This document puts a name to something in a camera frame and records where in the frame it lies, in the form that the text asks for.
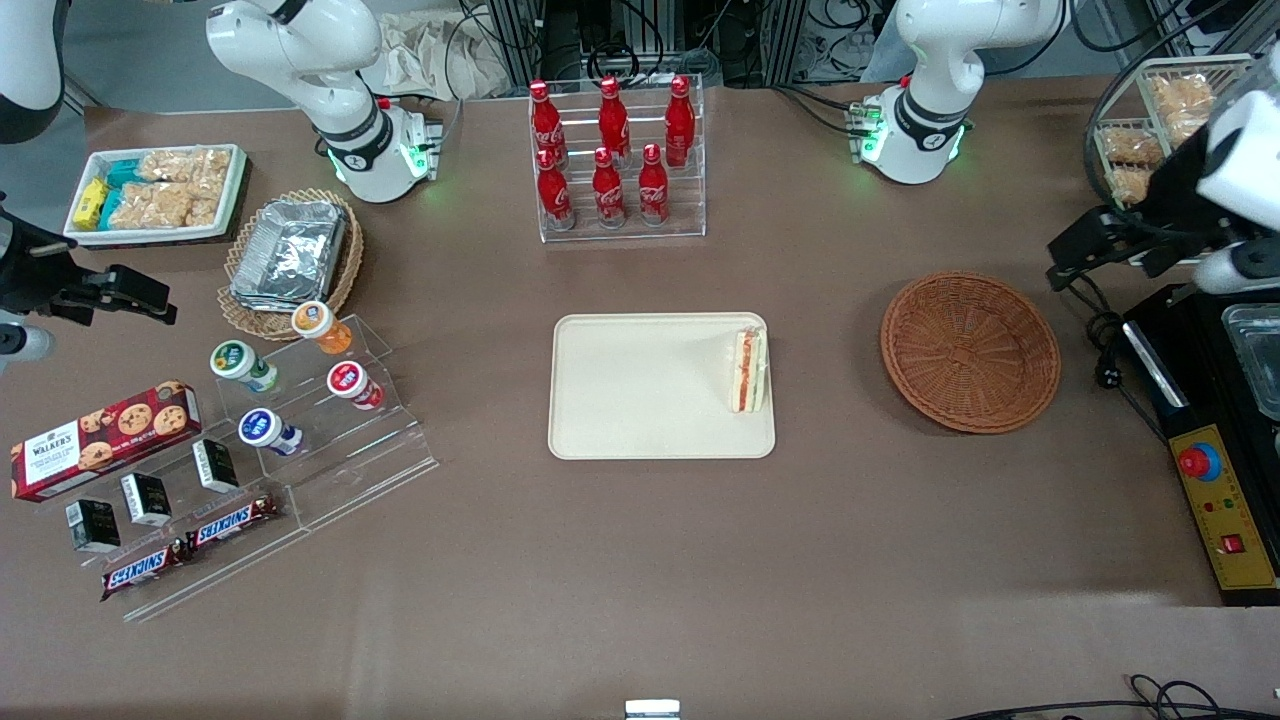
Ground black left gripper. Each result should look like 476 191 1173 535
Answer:
1048 128 1246 291

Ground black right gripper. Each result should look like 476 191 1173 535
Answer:
0 205 179 326

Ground triangle sandwich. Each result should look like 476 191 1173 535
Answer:
730 327 768 415

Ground white snack tray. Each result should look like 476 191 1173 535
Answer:
62 143 251 248

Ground brown round wicker basket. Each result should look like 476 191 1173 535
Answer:
880 272 1063 435

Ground tan oval wicker basket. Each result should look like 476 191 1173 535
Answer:
218 188 365 343

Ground cream rectangular plastic tray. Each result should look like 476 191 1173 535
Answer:
548 312 777 461

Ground black sealing machine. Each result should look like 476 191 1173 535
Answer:
1122 285 1280 608

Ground clear plastic container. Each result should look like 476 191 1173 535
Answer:
1222 305 1280 421

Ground red Walkers cookie box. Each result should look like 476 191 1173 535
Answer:
10 380 203 503

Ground green lid gum bottle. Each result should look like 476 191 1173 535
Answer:
210 340 281 394

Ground stacked aluminium foil containers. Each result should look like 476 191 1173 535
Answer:
230 198 349 309

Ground red emergency stop button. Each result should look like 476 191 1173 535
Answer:
1177 440 1223 483

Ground orange lid gum bottle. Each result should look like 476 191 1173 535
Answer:
291 301 353 356

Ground small black carton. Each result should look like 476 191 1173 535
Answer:
192 438 241 494
120 472 173 528
66 498 121 554

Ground blue lid gum bottle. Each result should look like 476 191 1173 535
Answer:
238 408 303 458

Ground red lid gum bottle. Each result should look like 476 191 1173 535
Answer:
327 361 386 411

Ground Snickers chocolate bar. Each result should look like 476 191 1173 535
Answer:
185 495 283 554
100 540 191 602

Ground clear acrylic stepped stand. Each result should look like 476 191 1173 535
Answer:
40 440 311 623
213 313 439 533

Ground white crumpled cloth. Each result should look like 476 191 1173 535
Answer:
380 10 511 101

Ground clear acrylic bottle rack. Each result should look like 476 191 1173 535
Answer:
528 75 707 244

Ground red cola bottle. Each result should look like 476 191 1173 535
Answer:
537 148 576 231
592 147 626 229
528 80 566 171
598 76 631 166
665 76 696 169
638 143 669 226

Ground black power cable with plug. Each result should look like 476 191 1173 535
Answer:
1050 270 1171 441

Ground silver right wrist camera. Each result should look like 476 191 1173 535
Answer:
0 320 56 373

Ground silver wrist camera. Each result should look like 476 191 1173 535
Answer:
0 320 56 373
1195 240 1280 296

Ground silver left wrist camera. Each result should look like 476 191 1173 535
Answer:
1195 240 1280 296

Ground white wire rack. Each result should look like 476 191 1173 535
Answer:
1085 55 1256 266

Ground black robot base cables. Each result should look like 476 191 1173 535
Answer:
775 85 863 138

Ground thin black floor cable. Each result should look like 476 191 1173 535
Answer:
950 675 1280 720

